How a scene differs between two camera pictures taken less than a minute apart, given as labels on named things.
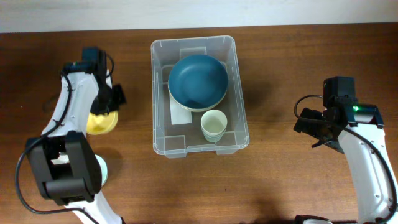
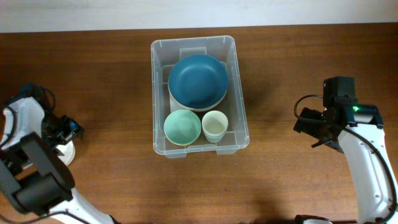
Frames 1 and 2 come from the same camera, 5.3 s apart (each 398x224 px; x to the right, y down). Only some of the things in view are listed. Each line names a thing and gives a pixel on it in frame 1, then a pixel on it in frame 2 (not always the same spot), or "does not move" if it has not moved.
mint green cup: [213, 135] does not move
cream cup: [214, 124] does not move
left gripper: [99, 109] to [75, 129]
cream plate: [221, 101] to [173, 106]
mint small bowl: [104, 168] to [182, 127]
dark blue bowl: [198, 81] does not move
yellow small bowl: [101, 124] to [183, 144]
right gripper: [308, 129] does not move
